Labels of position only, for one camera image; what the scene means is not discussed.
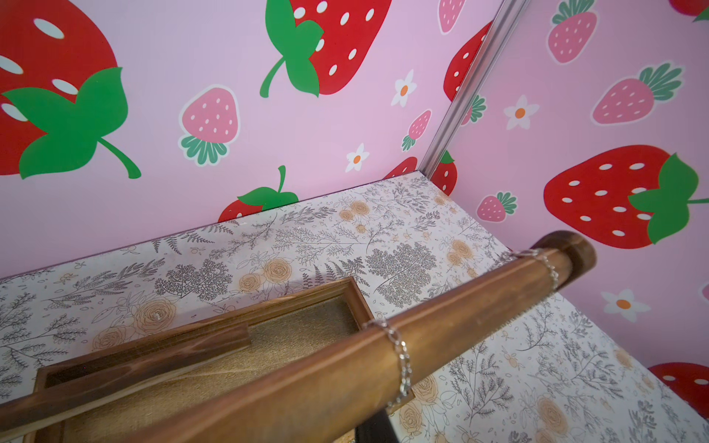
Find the wooden jewelry display stand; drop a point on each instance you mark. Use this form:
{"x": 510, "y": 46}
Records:
{"x": 308, "y": 367}

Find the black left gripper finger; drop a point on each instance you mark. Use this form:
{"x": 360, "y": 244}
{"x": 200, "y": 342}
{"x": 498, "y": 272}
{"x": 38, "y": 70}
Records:
{"x": 376, "y": 429}

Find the aluminium corner post right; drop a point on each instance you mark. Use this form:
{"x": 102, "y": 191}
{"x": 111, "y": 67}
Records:
{"x": 507, "y": 19}

